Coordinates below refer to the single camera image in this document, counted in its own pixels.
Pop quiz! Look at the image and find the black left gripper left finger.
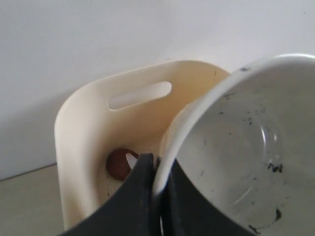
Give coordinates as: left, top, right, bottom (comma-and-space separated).
62, 153, 155, 236

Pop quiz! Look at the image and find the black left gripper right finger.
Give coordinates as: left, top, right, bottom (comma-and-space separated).
160, 161, 253, 236

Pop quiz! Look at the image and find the cream plastic bin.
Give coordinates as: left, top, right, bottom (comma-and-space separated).
54, 60, 229, 230

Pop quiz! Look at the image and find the pale green bowl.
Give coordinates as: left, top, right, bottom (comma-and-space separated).
153, 54, 315, 236

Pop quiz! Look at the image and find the dark wooden spoon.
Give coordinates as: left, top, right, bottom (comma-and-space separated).
106, 148, 139, 181

